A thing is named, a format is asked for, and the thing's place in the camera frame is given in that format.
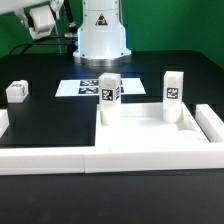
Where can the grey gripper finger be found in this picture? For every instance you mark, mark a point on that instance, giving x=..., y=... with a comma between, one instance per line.
x=55, y=6
x=24, y=17

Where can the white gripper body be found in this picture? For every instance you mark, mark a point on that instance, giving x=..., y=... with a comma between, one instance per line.
x=7, y=6

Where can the white square table top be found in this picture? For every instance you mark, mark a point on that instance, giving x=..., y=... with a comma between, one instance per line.
x=143, y=124

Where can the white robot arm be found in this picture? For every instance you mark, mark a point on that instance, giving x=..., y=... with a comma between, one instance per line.
x=101, y=39

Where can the white sheet with tags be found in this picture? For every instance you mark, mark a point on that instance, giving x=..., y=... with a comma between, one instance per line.
x=90, y=87

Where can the white U-shaped fence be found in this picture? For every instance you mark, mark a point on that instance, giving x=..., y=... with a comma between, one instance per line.
x=120, y=158

